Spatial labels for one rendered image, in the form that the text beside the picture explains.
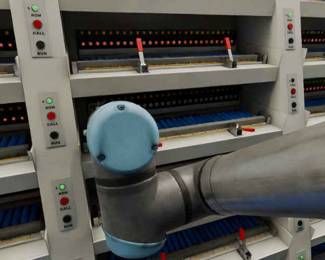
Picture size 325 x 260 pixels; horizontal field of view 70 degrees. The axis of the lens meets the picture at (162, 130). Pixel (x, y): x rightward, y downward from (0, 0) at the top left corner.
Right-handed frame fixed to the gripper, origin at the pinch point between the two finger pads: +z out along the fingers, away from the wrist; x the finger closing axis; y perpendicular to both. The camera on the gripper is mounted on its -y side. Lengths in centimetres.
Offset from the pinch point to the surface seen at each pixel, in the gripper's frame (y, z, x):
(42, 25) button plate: 24.8, -7.8, 10.5
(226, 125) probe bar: -3.0, -3.4, -36.4
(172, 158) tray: -9.4, -7.0, -16.4
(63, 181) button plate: -9.9, -8.4, 11.0
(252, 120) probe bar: -2.7, -3.6, -46.0
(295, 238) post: -43, -9, -57
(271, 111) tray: -1, -4, -54
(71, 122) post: 3.4, -7.9, 7.4
